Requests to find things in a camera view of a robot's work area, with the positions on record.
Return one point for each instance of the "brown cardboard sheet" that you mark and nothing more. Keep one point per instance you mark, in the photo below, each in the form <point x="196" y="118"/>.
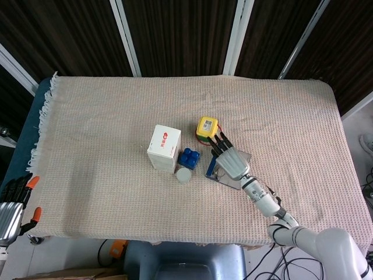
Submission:
<point x="73" y="274"/>

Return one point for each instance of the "small white plastic jar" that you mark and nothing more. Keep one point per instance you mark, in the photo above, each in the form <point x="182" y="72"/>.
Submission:
<point x="183" y="175"/>

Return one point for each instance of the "thin metal eyeglasses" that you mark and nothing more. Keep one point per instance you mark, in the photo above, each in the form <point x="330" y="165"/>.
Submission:
<point x="218" y="174"/>

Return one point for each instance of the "blue open glasses case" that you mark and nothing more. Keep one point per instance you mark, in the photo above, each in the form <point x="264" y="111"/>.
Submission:
<point x="230" y="183"/>

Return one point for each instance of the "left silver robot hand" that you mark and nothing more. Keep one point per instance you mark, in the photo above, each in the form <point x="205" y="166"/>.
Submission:
<point x="10" y="218"/>

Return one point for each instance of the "green tub with yellow lid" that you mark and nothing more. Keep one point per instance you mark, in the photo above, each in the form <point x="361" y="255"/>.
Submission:
<point x="207" y="125"/>

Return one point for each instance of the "white metal frame post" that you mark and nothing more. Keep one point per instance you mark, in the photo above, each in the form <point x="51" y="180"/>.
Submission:
<point x="358" y="106"/>
<point x="237" y="35"/>
<point x="17" y="70"/>
<point x="126" y="35"/>
<point x="303" y="41"/>

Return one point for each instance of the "tall white carton box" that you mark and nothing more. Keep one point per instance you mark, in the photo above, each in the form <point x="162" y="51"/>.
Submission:
<point x="164" y="143"/>

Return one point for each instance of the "white sneaker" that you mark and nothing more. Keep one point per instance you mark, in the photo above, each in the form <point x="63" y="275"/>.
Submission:
<point x="367" y="146"/>

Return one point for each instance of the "dark brown curtain panel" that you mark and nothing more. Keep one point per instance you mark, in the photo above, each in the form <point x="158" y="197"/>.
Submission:
<point x="64" y="32"/>
<point x="344" y="46"/>
<point x="271" y="32"/>
<point x="180" y="35"/>

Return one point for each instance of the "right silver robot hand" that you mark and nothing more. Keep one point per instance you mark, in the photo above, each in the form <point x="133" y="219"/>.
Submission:
<point x="231" y="161"/>

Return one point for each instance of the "black caster wheel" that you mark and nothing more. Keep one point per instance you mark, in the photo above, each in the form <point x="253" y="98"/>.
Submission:
<point x="35" y="239"/>

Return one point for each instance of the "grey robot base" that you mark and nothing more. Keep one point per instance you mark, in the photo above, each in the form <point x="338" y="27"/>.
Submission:
<point x="186" y="262"/>

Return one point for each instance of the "blue toy building brick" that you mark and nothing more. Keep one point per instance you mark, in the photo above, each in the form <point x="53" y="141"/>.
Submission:
<point x="189" y="159"/>

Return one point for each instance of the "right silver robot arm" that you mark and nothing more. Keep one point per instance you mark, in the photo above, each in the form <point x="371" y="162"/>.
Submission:
<point x="306" y="236"/>

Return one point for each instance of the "beige waffle weave cloth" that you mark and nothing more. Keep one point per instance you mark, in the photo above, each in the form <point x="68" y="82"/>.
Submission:
<point x="116" y="131"/>

